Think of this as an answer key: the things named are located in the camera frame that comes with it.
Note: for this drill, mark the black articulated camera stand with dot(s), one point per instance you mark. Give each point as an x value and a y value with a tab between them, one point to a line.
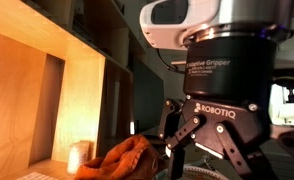
288	88

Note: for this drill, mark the white cylindrical jar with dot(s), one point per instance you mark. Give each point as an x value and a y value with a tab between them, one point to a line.
77	156

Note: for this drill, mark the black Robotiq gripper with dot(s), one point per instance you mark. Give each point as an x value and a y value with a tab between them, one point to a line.
233	76

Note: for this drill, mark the black computer monitor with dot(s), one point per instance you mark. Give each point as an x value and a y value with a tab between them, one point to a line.
147	100

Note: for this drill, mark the white keyboard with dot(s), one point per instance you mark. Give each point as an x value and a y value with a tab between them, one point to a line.
37	176

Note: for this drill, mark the orange cloth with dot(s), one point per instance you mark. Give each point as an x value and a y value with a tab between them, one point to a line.
123	160

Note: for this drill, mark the wooden desk hutch shelf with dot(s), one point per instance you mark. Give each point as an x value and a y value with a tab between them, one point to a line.
37	83

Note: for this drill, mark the white tennis racket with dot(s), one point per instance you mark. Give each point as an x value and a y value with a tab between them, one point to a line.
200	172

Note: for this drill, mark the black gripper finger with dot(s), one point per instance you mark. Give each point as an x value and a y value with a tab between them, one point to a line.
250	166
176	156

